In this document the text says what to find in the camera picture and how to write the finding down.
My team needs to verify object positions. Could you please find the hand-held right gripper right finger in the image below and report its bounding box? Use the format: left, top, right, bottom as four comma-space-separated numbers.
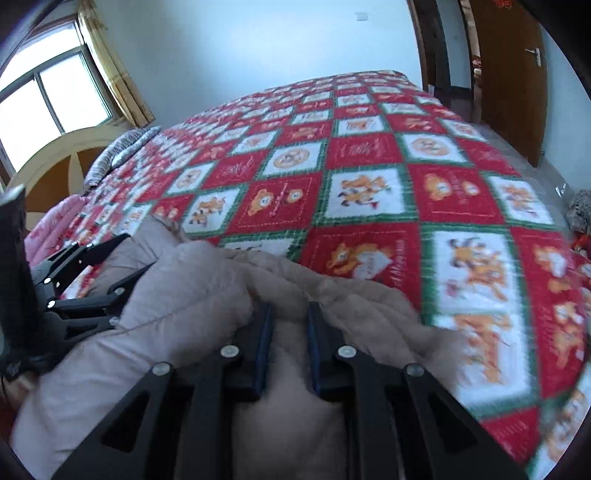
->
307, 301, 529, 480

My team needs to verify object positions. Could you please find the beige down jacket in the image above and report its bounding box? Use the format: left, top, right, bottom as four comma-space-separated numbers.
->
9, 215, 458, 480

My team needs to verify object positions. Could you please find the brown wooden door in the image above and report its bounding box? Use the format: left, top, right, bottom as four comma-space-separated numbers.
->
468, 0, 550, 168

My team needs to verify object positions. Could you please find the striped pillow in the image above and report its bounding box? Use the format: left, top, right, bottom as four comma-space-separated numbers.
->
83, 126, 162, 188

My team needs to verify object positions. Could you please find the yellow curtain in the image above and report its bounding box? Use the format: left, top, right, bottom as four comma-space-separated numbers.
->
76, 0, 155, 130

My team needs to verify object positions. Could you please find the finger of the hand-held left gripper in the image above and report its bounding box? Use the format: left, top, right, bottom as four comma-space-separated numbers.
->
30, 233, 132, 301
46, 261, 158, 352

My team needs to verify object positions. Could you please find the pink blanket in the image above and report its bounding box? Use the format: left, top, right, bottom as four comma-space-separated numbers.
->
23, 194, 88, 264

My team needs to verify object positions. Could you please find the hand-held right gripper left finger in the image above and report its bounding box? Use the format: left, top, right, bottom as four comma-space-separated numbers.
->
51, 302, 274, 480

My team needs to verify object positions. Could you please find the cream wooden headboard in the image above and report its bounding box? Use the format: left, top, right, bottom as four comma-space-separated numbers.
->
9, 126, 139, 227

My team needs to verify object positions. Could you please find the dark wooden door frame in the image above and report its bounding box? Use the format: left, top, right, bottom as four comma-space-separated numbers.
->
409, 0, 476, 121

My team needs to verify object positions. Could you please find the metal framed window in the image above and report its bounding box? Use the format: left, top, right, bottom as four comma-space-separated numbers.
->
0, 18, 116, 171

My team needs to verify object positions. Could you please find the grey fuzzy plush toy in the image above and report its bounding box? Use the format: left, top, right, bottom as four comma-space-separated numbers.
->
566, 188, 591, 232

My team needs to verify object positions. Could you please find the red green printed quilt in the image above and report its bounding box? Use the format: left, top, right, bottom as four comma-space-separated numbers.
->
60, 69, 591, 480

